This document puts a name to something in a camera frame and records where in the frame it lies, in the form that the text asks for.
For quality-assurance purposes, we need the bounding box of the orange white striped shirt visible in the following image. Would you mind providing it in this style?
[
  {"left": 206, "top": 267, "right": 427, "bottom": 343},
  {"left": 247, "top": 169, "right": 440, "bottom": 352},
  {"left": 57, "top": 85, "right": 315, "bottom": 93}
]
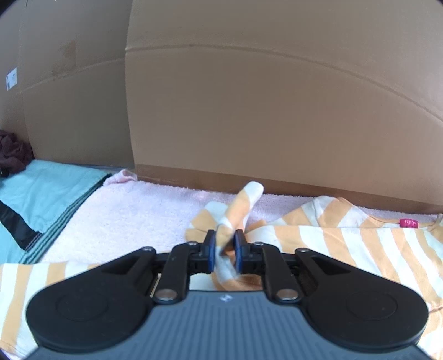
[{"left": 1, "top": 181, "right": 442, "bottom": 359}]

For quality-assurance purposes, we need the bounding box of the pink fleece towel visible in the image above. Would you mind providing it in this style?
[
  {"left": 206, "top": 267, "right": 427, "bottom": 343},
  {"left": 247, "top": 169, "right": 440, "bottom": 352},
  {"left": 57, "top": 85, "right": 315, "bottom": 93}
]
[{"left": 44, "top": 173, "right": 437, "bottom": 264}]

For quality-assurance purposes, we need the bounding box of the large cardboard box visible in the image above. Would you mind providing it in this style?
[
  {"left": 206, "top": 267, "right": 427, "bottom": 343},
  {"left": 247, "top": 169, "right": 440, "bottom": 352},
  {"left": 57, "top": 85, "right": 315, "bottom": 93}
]
[{"left": 125, "top": 1, "right": 442, "bottom": 213}]

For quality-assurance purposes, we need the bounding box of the dark brown garment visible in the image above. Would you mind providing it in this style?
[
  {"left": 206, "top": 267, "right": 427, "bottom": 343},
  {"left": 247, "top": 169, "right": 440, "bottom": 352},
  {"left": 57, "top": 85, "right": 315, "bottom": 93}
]
[{"left": 0, "top": 130, "right": 35, "bottom": 178}]

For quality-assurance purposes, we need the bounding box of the left cardboard box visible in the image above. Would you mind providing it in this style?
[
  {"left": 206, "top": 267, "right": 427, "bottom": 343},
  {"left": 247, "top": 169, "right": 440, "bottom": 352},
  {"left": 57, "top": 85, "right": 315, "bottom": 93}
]
[{"left": 1, "top": 1, "right": 134, "bottom": 167}]

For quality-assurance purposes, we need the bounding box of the teal garment with black strap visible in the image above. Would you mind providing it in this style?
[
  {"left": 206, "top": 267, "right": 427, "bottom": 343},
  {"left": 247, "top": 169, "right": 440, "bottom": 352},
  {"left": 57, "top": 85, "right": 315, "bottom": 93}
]
[{"left": 1, "top": 160, "right": 110, "bottom": 265}]

